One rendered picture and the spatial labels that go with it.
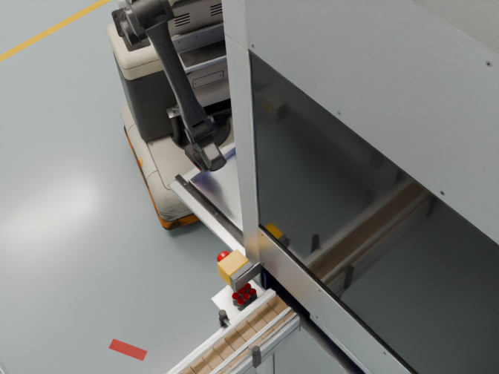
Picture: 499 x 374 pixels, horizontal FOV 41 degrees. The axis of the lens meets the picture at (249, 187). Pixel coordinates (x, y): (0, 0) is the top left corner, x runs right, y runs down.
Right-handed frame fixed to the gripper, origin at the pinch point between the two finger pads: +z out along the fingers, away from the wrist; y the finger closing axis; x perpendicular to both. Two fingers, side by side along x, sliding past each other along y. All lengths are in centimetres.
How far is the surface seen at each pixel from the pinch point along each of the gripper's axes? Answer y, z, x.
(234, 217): 19.6, 0.3, -3.0
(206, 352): 48, -12, -38
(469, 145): 67, -116, -14
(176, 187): -1.3, 4.3, -9.3
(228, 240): 24.5, -0.3, -9.5
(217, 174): 4.0, 3.0, 3.6
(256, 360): 58, -12, -29
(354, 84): 48, -109, -13
